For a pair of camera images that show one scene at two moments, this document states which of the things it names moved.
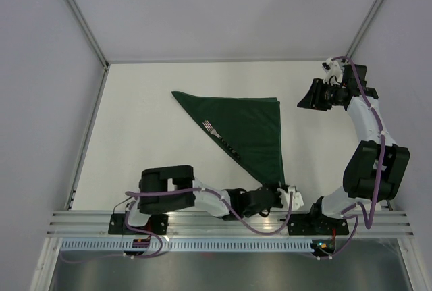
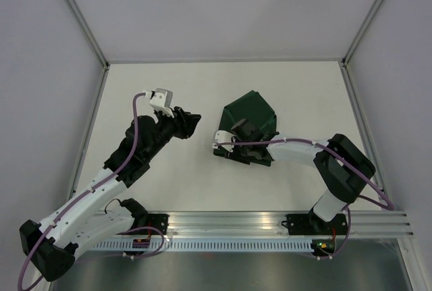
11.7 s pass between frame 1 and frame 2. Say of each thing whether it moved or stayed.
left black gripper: moved
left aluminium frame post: stayed
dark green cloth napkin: moved
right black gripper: moved
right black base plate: stayed
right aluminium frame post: stayed
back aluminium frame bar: stayed
